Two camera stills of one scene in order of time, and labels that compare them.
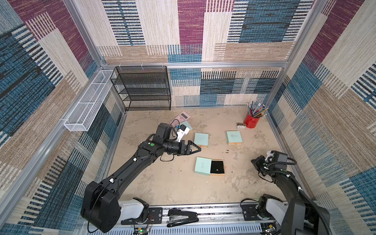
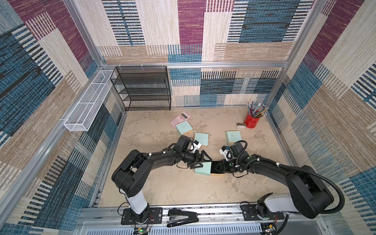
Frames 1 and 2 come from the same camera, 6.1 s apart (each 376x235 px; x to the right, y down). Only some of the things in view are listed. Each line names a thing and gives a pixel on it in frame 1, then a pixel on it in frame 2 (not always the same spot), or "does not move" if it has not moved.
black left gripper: x=188 y=150 -> x=197 y=161
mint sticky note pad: x=187 y=125 does not move
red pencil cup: x=250 y=121 does not move
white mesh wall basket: x=83 y=115 does not move
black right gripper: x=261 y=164 -> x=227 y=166
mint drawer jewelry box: x=210 y=167 does not move
